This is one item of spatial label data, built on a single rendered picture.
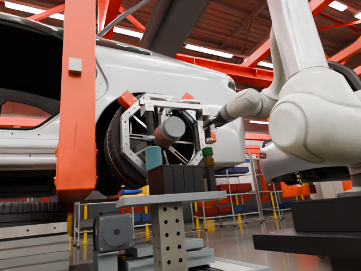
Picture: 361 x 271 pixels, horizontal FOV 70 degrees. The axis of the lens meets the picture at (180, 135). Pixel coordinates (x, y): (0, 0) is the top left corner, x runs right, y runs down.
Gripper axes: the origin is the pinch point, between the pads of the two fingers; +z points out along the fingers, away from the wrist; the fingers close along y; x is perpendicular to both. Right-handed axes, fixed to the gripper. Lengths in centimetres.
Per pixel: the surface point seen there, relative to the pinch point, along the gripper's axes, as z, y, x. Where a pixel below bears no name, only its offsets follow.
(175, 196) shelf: -26, -35, -39
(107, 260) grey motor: 25, -52, -64
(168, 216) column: -22, -36, -46
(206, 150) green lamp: -19.3, -14.2, -18.7
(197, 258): 23, -3, -70
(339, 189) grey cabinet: 452, 753, -13
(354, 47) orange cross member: 82, 346, 185
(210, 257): 23, 5, -71
